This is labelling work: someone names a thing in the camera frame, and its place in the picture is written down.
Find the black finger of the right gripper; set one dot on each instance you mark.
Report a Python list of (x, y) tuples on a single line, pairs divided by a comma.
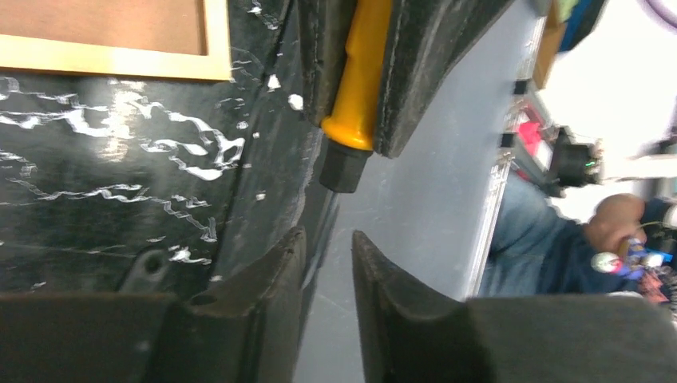
[(324, 26), (425, 40)]

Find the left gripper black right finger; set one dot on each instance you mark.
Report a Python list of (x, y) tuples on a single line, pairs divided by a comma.
[(409, 332)]

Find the wooden picture frame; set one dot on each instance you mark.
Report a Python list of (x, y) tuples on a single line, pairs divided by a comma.
[(179, 39)]

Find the aluminium rail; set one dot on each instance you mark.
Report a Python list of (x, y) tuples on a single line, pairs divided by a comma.
[(501, 169)]

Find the yellow handled screwdriver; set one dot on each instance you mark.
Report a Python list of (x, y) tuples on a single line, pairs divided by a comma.
[(350, 126)]

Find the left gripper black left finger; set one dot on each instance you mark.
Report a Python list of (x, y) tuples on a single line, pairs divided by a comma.
[(245, 329)]

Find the seated person in background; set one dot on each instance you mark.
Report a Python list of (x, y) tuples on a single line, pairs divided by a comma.
[(535, 250)]

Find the black adjustable wrench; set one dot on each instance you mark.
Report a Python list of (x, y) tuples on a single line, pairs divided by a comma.
[(146, 273)]

